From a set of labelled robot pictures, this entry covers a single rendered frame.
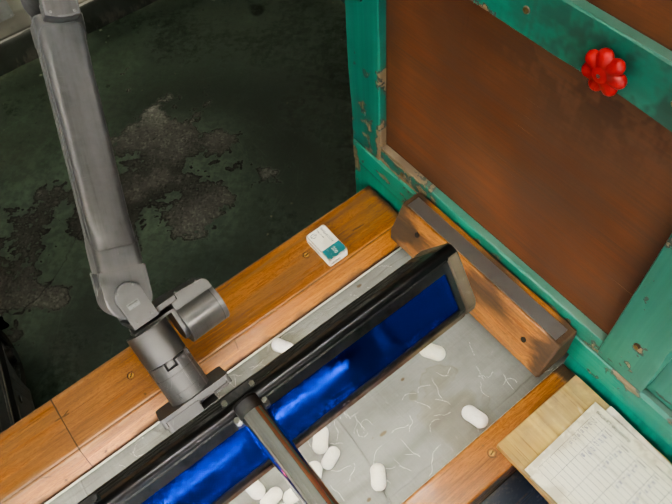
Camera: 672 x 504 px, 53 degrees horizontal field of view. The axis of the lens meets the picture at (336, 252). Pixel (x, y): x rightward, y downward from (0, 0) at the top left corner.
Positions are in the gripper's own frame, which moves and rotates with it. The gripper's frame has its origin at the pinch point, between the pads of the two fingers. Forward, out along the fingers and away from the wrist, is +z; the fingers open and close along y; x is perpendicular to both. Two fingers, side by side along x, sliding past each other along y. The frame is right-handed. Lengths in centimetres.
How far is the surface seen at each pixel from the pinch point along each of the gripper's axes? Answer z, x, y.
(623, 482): 26, -24, 35
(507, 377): 13.9, -8.6, 36.2
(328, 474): 9.6, -5.3, 8.4
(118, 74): -82, 166, 44
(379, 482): 12.6, -10.3, 12.6
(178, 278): -13, 109, 16
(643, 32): -23, -47, 44
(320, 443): 5.7, -4.9, 9.8
